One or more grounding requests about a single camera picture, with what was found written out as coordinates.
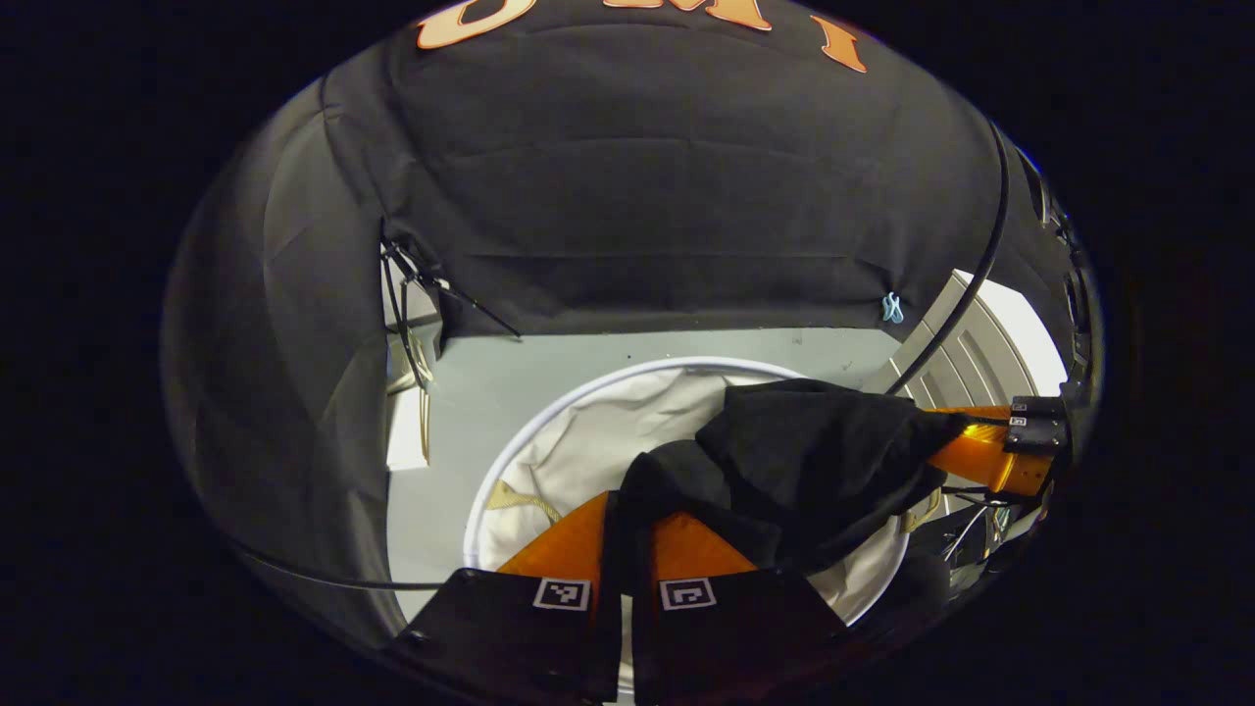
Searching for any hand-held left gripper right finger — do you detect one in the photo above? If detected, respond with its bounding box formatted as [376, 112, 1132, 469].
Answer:
[630, 510, 852, 706]

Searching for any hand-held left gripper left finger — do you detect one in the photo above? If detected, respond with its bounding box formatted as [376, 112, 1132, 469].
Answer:
[392, 488, 625, 706]

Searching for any black knit garment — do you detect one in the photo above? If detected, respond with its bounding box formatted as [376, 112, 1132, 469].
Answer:
[603, 378, 972, 599]

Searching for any white round laundry hamper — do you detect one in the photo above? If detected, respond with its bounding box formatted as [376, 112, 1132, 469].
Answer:
[463, 355, 944, 702]

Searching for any white box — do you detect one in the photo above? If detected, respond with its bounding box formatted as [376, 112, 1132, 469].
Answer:
[386, 390, 432, 474]

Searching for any black tripod stand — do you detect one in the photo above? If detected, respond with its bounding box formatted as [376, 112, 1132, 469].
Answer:
[378, 218, 523, 393]

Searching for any black backdrop cloth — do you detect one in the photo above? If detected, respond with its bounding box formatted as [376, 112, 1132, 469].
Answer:
[162, 0, 1079, 648]

